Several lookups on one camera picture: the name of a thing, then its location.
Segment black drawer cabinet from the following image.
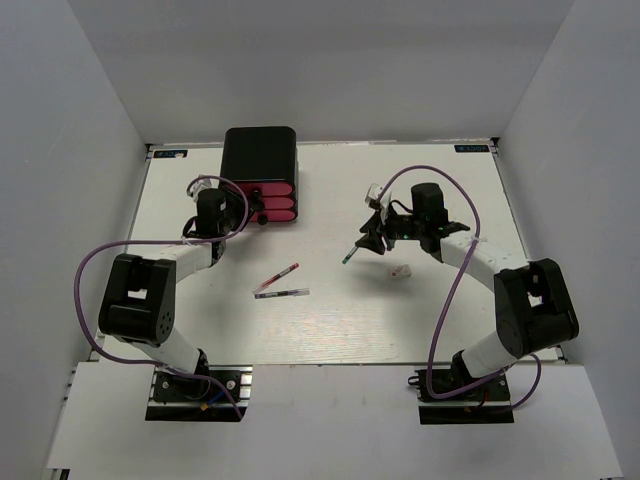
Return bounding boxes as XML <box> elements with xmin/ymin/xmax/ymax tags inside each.
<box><xmin>220</xmin><ymin>126</ymin><xmax>299</xmax><ymax>216</ymax></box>

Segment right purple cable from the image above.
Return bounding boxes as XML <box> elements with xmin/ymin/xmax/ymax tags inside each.
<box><xmin>372</xmin><ymin>166</ymin><xmax>544</xmax><ymax>414</ymax></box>

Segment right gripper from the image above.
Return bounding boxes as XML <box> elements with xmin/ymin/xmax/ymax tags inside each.
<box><xmin>356</xmin><ymin>202</ymin><xmax>426</xmax><ymax>255</ymax></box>

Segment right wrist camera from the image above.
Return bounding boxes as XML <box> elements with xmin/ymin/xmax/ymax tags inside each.
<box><xmin>365</xmin><ymin>183</ymin><xmax>391</xmax><ymax>224</ymax></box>

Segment pink top drawer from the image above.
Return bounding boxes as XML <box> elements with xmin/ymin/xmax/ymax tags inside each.
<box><xmin>239</xmin><ymin>182</ymin><xmax>295</xmax><ymax>197</ymax></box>

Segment white eraser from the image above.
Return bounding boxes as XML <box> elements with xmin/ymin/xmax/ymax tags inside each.
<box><xmin>388</xmin><ymin>264</ymin><xmax>412</xmax><ymax>280</ymax></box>

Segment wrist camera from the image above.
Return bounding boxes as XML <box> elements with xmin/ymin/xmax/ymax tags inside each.
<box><xmin>187</xmin><ymin>176</ymin><xmax>212</xmax><ymax>196</ymax></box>
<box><xmin>365</xmin><ymin>183</ymin><xmax>391</xmax><ymax>224</ymax></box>

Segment green pen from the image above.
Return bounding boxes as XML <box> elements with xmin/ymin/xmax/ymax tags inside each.
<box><xmin>342</xmin><ymin>245</ymin><xmax>359</xmax><ymax>265</ymax></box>

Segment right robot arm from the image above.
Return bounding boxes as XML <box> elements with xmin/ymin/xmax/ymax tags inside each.
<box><xmin>355</xmin><ymin>183</ymin><xmax>579</xmax><ymax>399</ymax></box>

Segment left corner label sticker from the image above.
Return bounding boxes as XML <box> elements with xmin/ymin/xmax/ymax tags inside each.
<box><xmin>153</xmin><ymin>149</ymin><xmax>188</xmax><ymax>159</ymax></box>

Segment purple cable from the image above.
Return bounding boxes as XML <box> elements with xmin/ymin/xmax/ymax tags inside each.
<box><xmin>372</xmin><ymin>166</ymin><xmax>544</xmax><ymax>414</ymax></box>
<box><xmin>73</xmin><ymin>175</ymin><xmax>251</xmax><ymax>420</ymax></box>

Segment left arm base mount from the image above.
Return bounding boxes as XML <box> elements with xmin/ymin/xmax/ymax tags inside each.
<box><xmin>145</xmin><ymin>366</ymin><xmax>253</xmax><ymax>423</ymax></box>

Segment right corner label sticker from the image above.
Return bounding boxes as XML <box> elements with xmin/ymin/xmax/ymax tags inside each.
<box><xmin>454</xmin><ymin>144</ymin><xmax>490</xmax><ymax>153</ymax></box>

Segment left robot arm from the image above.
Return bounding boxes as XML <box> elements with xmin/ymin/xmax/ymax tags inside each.
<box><xmin>98</xmin><ymin>187</ymin><xmax>265</xmax><ymax>399</ymax></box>

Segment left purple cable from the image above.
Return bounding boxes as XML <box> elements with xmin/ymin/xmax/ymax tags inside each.
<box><xmin>73</xmin><ymin>175</ymin><xmax>251</xmax><ymax>420</ymax></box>

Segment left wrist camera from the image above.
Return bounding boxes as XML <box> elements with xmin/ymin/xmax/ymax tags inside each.
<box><xmin>187</xmin><ymin>176</ymin><xmax>212</xmax><ymax>196</ymax></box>

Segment corner label sticker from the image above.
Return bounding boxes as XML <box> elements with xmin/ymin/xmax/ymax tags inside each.
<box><xmin>454</xmin><ymin>144</ymin><xmax>490</xmax><ymax>153</ymax></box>
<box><xmin>153</xmin><ymin>149</ymin><xmax>188</xmax><ymax>159</ymax></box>

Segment red pen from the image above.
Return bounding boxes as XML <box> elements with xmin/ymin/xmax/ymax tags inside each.
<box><xmin>252</xmin><ymin>263</ymin><xmax>299</xmax><ymax>294</ymax></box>

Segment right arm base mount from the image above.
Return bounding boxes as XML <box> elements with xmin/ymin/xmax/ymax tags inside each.
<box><xmin>407</xmin><ymin>369</ymin><xmax>514</xmax><ymax>425</ymax></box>

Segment purple pen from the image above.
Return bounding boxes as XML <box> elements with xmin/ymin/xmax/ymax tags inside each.
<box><xmin>253</xmin><ymin>288</ymin><xmax>310</xmax><ymax>299</ymax></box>

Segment pink drawer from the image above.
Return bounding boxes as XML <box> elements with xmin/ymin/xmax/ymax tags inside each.
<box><xmin>263</xmin><ymin>197</ymin><xmax>296</xmax><ymax>210</ymax></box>
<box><xmin>251</xmin><ymin>209</ymin><xmax>297</xmax><ymax>225</ymax></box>
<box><xmin>239</xmin><ymin>182</ymin><xmax>295</xmax><ymax>197</ymax></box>

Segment pink bottom drawer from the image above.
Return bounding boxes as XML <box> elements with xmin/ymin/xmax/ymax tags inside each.
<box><xmin>251</xmin><ymin>209</ymin><xmax>297</xmax><ymax>225</ymax></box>

